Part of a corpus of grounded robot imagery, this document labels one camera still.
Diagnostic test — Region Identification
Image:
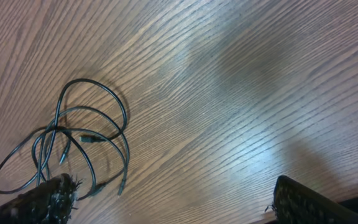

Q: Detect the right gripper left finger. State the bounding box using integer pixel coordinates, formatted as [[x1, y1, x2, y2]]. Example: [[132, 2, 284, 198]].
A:
[[0, 174, 81, 224]]

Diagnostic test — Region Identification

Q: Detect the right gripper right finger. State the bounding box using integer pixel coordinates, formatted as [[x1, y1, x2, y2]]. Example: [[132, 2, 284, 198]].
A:
[[264, 175, 358, 224]]

